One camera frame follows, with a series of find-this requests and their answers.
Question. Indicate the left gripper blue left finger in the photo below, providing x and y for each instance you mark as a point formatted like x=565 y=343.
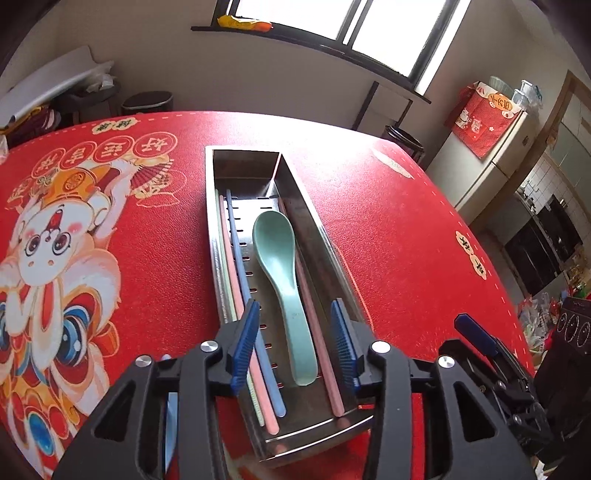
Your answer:
x=242 y=345

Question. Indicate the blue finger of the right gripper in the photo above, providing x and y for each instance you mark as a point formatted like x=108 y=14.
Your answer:
x=485 y=343

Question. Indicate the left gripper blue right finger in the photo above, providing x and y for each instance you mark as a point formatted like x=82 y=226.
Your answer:
x=343 y=343

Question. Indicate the green spoon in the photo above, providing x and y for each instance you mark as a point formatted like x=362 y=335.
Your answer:
x=273 y=240

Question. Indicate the stainless steel cutlery tray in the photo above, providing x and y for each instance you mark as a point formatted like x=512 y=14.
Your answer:
x=285 y=422

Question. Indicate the white refrigerator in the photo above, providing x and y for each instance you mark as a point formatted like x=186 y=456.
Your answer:
x=470 y=183

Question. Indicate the red festive table mat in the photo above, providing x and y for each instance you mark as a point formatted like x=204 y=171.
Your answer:
x=103 y=228

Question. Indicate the dark bin near chair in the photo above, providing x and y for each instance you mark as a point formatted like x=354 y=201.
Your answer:
x=412 y=146

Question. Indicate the black round trash bin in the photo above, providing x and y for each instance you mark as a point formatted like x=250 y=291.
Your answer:
x=148 y=102

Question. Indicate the yellow orange item on sill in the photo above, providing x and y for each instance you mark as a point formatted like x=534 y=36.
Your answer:
x=243 y=24

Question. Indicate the white rolled paper sheet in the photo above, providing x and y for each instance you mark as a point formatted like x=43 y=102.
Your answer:
x=49 y=81

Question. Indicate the red wall hanging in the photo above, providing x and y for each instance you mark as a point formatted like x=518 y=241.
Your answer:
x=481 y=117

